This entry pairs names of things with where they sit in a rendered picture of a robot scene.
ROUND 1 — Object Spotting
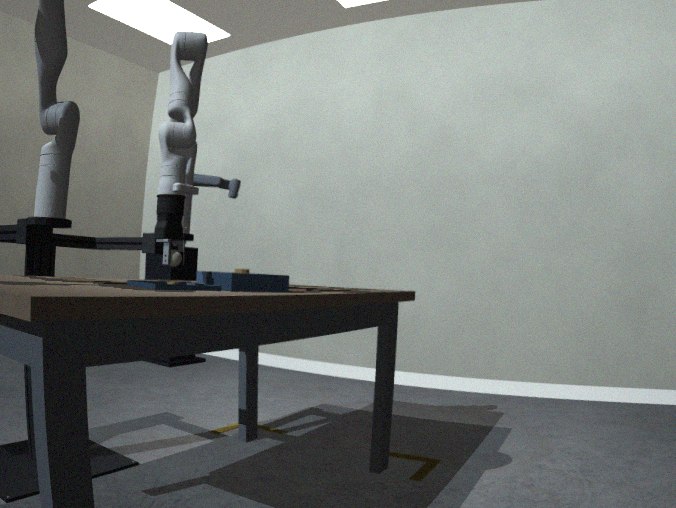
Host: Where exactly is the blue square plate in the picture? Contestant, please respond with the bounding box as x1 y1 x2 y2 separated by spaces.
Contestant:
196 269 289 292

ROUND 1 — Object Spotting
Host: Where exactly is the beige ball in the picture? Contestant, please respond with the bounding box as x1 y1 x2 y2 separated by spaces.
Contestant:
169 249 182 267

